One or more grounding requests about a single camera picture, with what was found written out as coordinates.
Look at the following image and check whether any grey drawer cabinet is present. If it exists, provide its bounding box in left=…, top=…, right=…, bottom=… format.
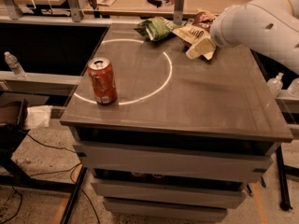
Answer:
left=61, top=24, right=292, bottom=222

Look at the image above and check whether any orange soda can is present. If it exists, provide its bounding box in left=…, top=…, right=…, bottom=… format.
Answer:
left=88, top=57, right=117, bottom=105

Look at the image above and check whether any black floor cable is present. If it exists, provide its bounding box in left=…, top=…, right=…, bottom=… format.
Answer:
left=0, top=133, right=101, bottom=224

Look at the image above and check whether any clear bottle right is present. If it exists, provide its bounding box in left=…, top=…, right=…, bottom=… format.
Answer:
left=267, top=73, right=283, bottom=97

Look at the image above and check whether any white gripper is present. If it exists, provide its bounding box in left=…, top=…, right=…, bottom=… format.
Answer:
left=186, top=15, right=232, bottom=60

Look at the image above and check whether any green jalapeno chip bag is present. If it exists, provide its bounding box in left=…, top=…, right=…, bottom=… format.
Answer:
left=134, top=17, right=178, bottom=41

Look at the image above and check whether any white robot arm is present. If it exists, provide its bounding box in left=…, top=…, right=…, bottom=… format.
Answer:
left=208, top=0, right=299, bottom=74

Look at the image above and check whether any clear plastic water bottle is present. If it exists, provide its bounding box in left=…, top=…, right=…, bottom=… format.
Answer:
left=5, top=51, right=27, bottom=79

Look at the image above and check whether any white paper on left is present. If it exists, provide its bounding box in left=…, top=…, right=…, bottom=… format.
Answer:
left=97, top=0, right=117, bottom=7

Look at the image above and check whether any brown and yellow chip bag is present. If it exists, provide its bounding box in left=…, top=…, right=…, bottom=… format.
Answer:
left=173, top=10, right=216, bottom=49

